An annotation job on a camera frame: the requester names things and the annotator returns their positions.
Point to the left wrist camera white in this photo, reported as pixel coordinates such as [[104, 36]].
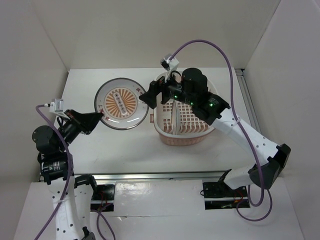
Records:
[[56, 106]]

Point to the white plate red characters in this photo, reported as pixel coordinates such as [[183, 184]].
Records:
[[175, 118]]

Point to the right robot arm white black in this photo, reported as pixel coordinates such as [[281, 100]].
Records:
[[270, 157]]

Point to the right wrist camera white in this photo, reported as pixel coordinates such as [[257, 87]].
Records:
[[170, 64]]

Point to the white orange plastic dish rack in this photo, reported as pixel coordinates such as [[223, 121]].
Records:
[[192, 129]]

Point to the white plate orange sunburst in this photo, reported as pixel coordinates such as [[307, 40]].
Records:
[[118, 101]]

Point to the aluminium rail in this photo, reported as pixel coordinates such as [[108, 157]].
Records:
[[106, 178], [247, 99]]

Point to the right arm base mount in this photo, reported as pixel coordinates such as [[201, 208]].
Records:
[[218, 196]]

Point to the aluminium rail right side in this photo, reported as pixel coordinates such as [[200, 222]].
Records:
[[247, 99]]

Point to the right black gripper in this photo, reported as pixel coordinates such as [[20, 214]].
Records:
[[149, 97]]

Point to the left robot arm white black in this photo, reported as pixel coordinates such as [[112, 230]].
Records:
[[70, 195]]

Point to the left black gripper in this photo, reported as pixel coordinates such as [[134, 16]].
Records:
[[85, 122]]

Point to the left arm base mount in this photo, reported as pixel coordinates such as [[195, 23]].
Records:
[[103, 197]]

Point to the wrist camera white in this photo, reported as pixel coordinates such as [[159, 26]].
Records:
[[170, 64], [56, 106]]

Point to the aluminium rail front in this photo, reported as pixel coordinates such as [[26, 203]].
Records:
[[106, 178]]

